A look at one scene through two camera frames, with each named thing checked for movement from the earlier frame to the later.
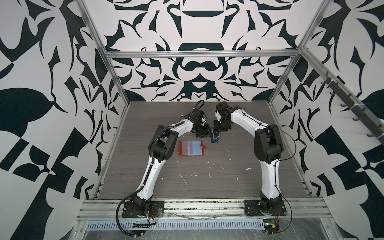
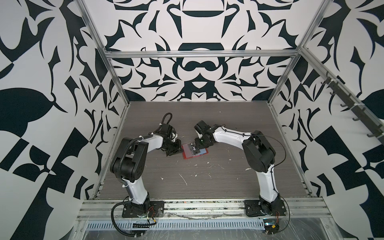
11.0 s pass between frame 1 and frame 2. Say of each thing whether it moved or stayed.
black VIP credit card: moved
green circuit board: stayed
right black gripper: moved
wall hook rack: stayed
